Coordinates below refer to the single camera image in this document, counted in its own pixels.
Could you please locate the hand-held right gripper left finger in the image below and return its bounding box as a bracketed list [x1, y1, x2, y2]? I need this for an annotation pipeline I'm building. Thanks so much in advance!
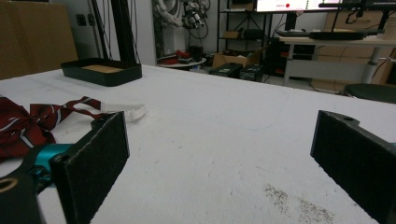
[33, 111, 131, 224]

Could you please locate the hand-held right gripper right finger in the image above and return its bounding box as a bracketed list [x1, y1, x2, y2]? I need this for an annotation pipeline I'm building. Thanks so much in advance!
[310, 109, 396, 224]

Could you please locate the dark red striped bow tie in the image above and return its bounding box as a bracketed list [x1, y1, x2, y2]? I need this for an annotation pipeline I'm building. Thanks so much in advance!
[0, 95, 148, 162]

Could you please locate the black rack with tray base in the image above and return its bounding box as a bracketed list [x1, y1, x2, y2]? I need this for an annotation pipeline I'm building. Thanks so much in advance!
[60, 57, 143, 88]

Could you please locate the black round stool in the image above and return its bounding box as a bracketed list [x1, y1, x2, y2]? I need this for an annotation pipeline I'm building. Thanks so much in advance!
[344, 82, 396, 105]

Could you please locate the white desk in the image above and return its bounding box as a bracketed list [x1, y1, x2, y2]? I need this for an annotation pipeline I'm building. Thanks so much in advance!
[278, 35, 396, 88]

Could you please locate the white foam mat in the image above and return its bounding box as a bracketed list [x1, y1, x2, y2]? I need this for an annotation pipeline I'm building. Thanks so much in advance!
[0, 63, 396, 224]

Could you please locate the round white table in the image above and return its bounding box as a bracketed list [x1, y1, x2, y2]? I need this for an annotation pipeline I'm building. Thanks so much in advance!
[157, 57, 208, 70]

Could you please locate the black computer tower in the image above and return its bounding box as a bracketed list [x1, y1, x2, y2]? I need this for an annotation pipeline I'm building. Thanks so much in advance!
[239, 63, 264, 83]
[208, 63, 244, 79]

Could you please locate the brown board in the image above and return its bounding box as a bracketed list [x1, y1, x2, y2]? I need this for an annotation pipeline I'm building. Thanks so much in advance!
[0, 0, 78, 81]

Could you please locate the cardboard box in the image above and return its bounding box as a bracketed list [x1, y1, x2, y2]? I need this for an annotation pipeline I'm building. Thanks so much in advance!
[211, 46, 267, 70]

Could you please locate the computer monitor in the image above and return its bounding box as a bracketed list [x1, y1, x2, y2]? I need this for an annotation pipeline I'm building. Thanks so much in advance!
[255, 0, 396, 13]

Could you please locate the black metal shelf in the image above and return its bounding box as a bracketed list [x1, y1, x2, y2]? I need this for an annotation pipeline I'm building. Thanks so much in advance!
[217, 0, 274, 54]

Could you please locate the black frame post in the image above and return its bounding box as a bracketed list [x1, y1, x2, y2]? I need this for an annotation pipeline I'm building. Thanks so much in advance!
[110, 0, 139, 65]

